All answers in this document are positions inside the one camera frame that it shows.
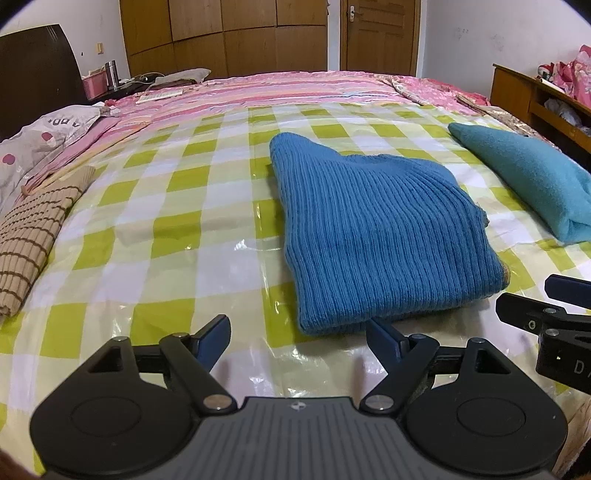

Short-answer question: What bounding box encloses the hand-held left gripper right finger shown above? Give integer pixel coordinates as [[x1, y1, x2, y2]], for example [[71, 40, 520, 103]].
[[359, 316, 522, 415]]

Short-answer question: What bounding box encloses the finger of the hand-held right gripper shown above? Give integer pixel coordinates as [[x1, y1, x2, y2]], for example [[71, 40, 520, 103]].
[[545, 274, 591, 308], [496, 293, 591, 336]]

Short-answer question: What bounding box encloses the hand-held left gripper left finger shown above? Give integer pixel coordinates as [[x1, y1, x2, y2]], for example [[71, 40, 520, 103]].
[[78, 315, 237, 414]]

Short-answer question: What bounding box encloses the blue striped knit sweater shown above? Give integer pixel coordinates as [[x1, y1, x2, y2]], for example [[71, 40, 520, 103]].
[[269, 132, 511, 337]]

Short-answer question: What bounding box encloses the teal folded fleece garment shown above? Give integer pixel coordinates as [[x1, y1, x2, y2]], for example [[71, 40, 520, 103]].
[[448, 122, 591, 244]]

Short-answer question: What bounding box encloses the white plastic bag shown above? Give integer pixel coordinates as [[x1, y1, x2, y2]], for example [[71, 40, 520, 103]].
[[544, 97, 583, 127]]

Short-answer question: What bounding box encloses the beige striped folded garment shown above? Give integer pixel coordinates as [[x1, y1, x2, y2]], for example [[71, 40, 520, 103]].
[[0, 166, 97, 317]]

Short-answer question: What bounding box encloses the wooden bedside shelf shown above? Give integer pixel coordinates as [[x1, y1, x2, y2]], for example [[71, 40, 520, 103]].
[[489, 64, 591, 155]]

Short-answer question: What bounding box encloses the pink floral cloth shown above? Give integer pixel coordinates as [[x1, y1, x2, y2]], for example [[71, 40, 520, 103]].
[[538, 45, 591, 104]]

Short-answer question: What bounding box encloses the pink floral quilt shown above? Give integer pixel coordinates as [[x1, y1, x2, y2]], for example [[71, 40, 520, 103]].
[[379, 76, 536, 139]]

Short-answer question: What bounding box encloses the white flat remote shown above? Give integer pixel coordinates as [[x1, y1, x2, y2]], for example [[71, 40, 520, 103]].
[[136, 89, 184, 103]]

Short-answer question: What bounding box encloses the pink striped bed sheet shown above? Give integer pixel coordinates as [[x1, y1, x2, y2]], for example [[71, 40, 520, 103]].
[[28, 70, 490, 185]]

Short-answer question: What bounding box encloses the dark nightstand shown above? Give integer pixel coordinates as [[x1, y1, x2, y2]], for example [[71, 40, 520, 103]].
[[88, 78, 160, 104]]

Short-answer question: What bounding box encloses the grey cloth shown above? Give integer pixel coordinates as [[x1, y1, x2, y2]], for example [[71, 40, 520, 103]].
[[152, 68, 212, 88]]

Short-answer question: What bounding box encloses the grey pillow with pink dots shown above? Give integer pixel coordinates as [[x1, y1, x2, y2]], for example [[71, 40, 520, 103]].
[[0, 104, 112, 208]]

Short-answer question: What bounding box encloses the pink basket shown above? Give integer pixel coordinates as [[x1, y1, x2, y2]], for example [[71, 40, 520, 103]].
[[83, 65, 112, 99]]

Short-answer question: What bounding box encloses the wooden door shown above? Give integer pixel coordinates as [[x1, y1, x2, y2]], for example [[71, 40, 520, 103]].
[[339, 0, 422, 77]]

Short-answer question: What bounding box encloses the wooden wardrobe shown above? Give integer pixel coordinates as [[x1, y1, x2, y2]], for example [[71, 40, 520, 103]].
[[119, 0, 328, 79]]

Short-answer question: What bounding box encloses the dark wooden headboard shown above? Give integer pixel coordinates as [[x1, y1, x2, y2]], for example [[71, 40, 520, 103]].
[[0, 24, 88, 141]]

